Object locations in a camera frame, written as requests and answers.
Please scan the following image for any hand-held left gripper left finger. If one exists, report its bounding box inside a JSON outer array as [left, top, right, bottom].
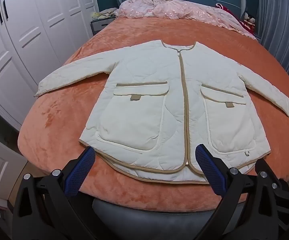
[[11, 145, 96, 240]]

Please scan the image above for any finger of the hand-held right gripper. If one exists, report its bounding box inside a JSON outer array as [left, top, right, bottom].
[[255, 157, 289, 202]]

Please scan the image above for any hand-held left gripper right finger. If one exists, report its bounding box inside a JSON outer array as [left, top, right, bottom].
[[196, 144, 288, 240]]

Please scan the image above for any cream quilted jacket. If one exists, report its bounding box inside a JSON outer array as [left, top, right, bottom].
[[34, 40, 289, 185]]

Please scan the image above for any orange plush blanket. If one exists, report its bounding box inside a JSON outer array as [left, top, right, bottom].
[[17, 16, 289, 213]]

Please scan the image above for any grey curtain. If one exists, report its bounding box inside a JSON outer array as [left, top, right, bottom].
[[258, 0, 289, 93]]

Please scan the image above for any dark nightstand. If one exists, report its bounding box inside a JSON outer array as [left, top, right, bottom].
[[90, 17, 116, 37]]

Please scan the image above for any white wardrobe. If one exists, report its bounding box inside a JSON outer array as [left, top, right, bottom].
[[0, 0, 103, 133]]

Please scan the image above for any red cloth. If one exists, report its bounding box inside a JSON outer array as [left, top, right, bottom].
[[216, 3, 246, 23]]

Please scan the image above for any pale yellow cloth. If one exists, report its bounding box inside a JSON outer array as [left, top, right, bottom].
[[91, 8, 120, 20]]

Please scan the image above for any pink lace quilt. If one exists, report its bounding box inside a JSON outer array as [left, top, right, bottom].
[[116, 0, 257, 40]]

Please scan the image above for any grey bed frame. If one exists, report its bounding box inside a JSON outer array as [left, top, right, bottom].
[[91, 196, 225, 240]]

